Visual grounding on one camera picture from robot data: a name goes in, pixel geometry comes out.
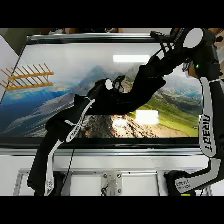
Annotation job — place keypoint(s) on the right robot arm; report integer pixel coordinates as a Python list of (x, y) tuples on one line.
[(208, 116)]

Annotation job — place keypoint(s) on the wooden rack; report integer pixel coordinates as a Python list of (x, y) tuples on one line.
[(29, 77)]

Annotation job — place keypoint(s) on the silver frame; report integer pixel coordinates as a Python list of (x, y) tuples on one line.
[(112, 182)]

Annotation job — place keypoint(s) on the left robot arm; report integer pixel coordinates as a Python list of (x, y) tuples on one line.
[(55, 131)]

